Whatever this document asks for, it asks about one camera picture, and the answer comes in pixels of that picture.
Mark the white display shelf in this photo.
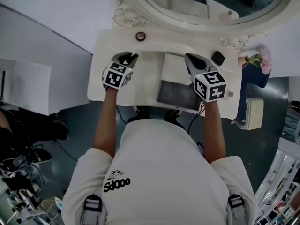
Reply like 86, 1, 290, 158
254, 137, 300, 225

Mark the oval white carved mirror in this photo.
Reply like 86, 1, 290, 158
105, 0, 293, 50

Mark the cream upholstered stool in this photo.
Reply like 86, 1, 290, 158
231, 97, 264, 131

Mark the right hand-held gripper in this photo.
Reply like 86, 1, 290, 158
184, 53, 227, 103

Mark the person's white shirt torso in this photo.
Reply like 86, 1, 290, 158
61, 117, 258, 225

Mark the person's right leg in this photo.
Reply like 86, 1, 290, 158
163, 109, 185, 128

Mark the person's right forearm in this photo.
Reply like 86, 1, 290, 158
202, 101, 227, 163

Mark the person's left leg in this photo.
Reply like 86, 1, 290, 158
127, 106, 153, 124

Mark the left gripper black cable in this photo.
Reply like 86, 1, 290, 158
116, 106, 128, 124

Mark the small black round jar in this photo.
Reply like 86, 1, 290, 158
135, 31, 148, 42

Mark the white side cabinet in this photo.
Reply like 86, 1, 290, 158
0, 57, 91, 116

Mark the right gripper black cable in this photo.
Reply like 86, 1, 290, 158
187, 104, 206, 133

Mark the pink flower bunch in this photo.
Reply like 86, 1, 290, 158
247, 47, 273, 75

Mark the black compact case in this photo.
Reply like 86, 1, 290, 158
210, 50, 226, 66

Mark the grey black shoulder strap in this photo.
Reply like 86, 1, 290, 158
227, 194, 249, 225
84, 195, 103, 225

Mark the person's leg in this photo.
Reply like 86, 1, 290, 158
127, 106, 153, 124
163, 109, 185, 128

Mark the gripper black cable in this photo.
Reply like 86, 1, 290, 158
116, 106, 128, 124
187, 104, 206, 133

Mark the blue chair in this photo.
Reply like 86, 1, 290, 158
236, 63, 270, 124

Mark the person's left forearm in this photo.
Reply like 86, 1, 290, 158
93, 88, 119, 159

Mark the black phone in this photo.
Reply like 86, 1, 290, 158
196, 141, 207, 156

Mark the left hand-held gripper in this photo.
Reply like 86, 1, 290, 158
102, 52, 139, 90

